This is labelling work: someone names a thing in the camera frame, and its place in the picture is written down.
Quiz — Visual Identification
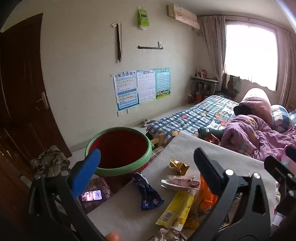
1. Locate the teal number wall poster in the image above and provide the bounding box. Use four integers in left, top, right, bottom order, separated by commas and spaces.
155, 68, 171, 99

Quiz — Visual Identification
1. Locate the bright curtained window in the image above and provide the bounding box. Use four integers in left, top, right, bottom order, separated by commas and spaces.
225, 23, 278, 91

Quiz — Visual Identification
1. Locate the green hanging wall box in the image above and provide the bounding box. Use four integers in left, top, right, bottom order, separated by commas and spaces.
137, 8, 149, 30

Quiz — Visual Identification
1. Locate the pair of shoes on floor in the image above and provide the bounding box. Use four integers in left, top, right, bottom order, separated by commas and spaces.
140, 119, 155, 128

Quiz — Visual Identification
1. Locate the beige left curtain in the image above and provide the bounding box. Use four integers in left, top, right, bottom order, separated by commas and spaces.
201, 15, 226, 90

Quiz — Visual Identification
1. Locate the small yellow snack packet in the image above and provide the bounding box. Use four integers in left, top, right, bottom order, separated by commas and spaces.
169, 159, 190, 176

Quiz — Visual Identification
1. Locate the pink white snack wrapper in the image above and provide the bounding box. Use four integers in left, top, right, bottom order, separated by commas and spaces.
161, 175, 200, 191

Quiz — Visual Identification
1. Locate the white chart wall poster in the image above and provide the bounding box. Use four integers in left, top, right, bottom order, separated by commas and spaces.
137, 69, 156, 104

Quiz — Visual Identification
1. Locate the grey patterned paper bag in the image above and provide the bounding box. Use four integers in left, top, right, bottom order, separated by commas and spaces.
148, 228, 187, 241

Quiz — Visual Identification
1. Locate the person's left hand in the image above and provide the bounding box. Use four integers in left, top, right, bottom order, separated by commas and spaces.
106, 231, 122, 241

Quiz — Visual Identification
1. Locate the floral cushion wooden chair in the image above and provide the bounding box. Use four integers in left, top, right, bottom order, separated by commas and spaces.
30, 145, 70, 177

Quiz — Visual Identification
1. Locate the small cluttered side table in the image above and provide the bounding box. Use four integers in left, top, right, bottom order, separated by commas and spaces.
189, 68, 219, 103

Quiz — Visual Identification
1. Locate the dark blue snack wrapper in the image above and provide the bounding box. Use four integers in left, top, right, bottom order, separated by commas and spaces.
132, 172, 164, 211

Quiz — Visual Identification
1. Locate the yellow tube box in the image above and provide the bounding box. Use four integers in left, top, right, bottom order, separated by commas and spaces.
156, 189, 196, 232

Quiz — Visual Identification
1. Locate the green plush toy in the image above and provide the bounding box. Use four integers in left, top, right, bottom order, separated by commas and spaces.
198, 127, 224, 141

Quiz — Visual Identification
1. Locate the cardboard box on wall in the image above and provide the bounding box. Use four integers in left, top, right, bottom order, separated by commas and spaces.
166, 4, 200, 30

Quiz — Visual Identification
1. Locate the orange snack bag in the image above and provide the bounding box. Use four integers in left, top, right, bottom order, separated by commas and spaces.
198, 175, 218, 214

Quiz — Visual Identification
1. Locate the red bin with green rim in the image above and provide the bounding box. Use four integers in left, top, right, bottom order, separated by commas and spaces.
85, 127, 154, 177

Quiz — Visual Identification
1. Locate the pink pillow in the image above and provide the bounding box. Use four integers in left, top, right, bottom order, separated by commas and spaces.
233, 88, 273, 126

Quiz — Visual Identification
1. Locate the blue plaid cartoon bedsheet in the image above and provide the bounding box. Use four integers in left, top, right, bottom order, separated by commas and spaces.
147, 95, 238, 144

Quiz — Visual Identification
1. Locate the blue alphabet wall poster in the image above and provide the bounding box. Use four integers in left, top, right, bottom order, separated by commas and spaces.
113, 70, 139, 111

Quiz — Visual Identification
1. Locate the blue plaid pillow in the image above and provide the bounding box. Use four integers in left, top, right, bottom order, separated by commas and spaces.
271, 104, 295, 133

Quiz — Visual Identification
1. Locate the smartphone with lit screen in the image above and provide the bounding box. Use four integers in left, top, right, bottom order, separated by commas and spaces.
81, 190, 102, 202

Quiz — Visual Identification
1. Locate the grey towel mat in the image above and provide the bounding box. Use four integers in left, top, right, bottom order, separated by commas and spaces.
87, 130, 278, 241

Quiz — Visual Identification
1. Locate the purple floral quilt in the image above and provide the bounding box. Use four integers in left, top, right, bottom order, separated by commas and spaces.
220, 115, 295, 172

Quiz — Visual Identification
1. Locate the dark brown wooden door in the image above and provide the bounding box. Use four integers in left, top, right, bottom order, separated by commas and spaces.
1, 14, 71, 174

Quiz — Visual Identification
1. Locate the black horizontal wall bracket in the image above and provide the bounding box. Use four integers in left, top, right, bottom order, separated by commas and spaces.
137, 41, 164, 50

